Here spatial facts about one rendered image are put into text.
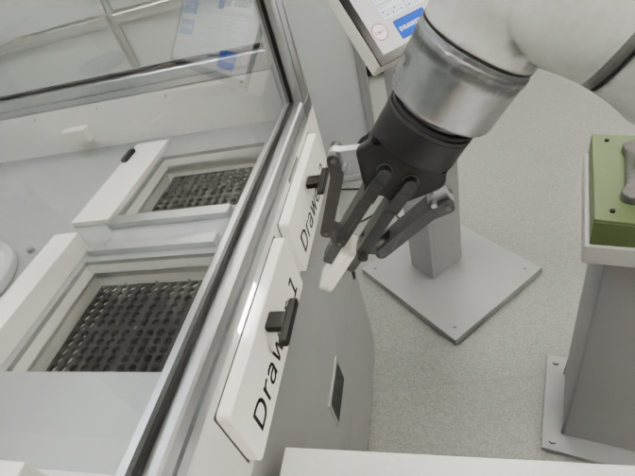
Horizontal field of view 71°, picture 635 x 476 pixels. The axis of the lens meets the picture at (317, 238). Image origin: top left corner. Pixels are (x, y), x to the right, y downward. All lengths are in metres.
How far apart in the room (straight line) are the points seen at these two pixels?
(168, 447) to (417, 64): 0.38
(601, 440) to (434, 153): 1.21
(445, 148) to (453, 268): 1.46
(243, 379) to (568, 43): 0.44
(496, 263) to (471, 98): 1.52
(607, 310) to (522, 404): 0.58
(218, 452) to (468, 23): 0.46
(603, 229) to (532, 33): 0.57
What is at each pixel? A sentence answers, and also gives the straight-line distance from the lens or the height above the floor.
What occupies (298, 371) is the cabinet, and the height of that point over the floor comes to 0.72.
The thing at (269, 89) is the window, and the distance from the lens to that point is 0.82.
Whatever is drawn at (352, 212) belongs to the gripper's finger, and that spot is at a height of 1.09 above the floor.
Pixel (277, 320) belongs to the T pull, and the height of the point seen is 0.91.
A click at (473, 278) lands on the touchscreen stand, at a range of 1.78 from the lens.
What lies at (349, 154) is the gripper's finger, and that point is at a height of 1.15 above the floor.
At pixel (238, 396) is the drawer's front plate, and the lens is 0.54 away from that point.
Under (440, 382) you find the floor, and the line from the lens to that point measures 1.56.
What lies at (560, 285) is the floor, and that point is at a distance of 1.83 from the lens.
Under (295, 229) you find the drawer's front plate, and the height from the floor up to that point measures 0.90.
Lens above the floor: 1.35
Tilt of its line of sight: 39 degrees down
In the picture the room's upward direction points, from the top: 18 degrees counter-clockwise
